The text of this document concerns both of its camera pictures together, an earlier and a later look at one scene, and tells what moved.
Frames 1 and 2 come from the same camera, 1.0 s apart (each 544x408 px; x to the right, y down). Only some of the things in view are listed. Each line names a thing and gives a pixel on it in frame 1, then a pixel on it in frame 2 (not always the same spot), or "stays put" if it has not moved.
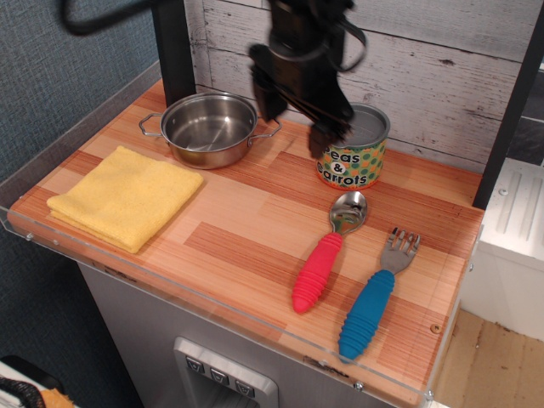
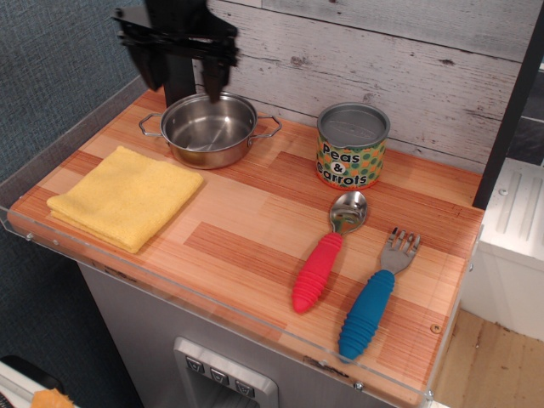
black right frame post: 513,109 stays put
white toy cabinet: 505,280 stays put
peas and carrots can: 356,161 stays put
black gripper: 310,82 → 178,27
